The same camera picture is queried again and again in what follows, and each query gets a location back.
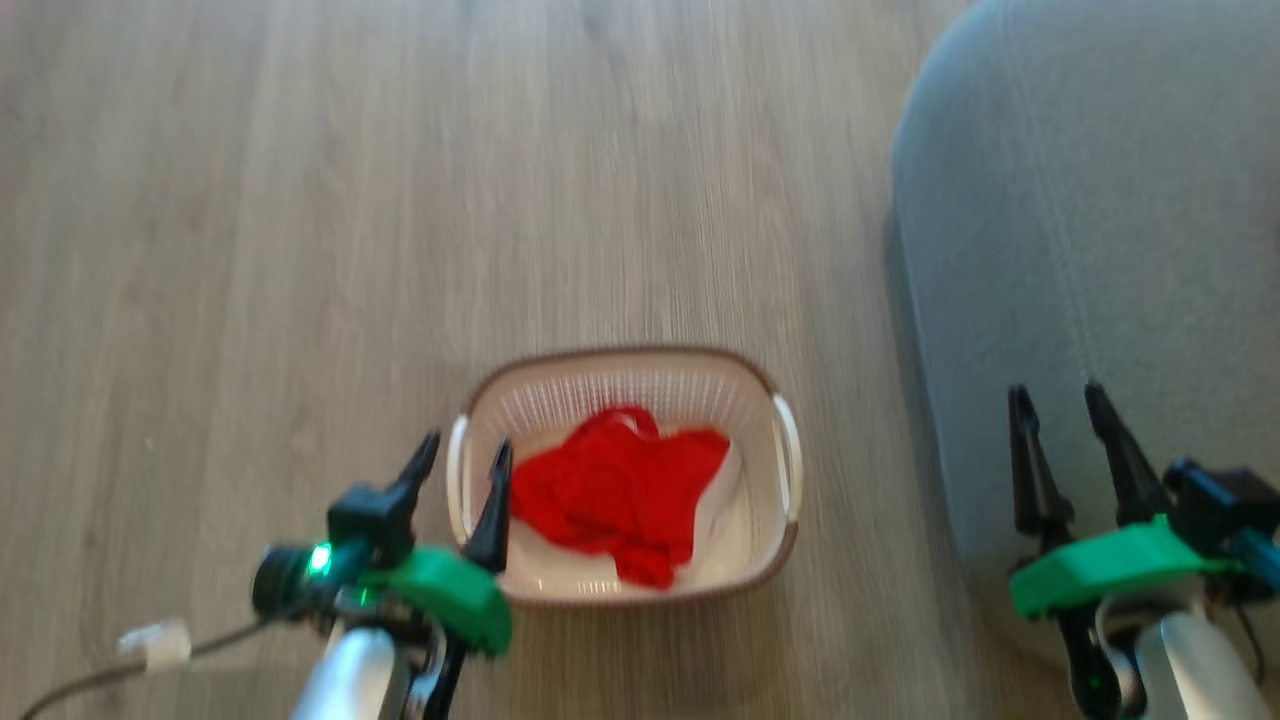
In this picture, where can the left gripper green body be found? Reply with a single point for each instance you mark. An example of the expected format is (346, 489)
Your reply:
(450, 595)

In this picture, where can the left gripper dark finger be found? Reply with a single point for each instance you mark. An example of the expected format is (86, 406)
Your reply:
(493, 520)
(420, 468)

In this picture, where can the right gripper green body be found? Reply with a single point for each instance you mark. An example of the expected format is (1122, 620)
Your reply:
(1110, 570)

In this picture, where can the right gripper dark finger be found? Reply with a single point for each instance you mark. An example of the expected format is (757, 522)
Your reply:
(1033, 470)
(1125, 460)

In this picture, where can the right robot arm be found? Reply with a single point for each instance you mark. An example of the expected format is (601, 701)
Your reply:
(1190, 670)

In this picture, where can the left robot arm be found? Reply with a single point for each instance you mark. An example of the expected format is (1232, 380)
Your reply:
(350, 680)

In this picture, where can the red cloth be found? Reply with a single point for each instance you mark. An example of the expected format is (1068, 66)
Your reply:
(610, 490)

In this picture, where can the grey fabric sofa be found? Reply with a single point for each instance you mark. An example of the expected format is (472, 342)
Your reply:
(1100, 200)

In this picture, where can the white brown-rimmed laundry basket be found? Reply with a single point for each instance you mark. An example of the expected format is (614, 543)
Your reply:
(620, 385)

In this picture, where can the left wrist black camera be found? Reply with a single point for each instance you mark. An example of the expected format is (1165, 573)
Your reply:
(370, 525)

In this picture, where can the wrist black camera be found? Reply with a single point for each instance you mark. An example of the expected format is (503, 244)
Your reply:
(1222, 500)
(370, 525)

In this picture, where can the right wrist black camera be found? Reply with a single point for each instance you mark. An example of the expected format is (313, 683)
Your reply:
(1222, 500)

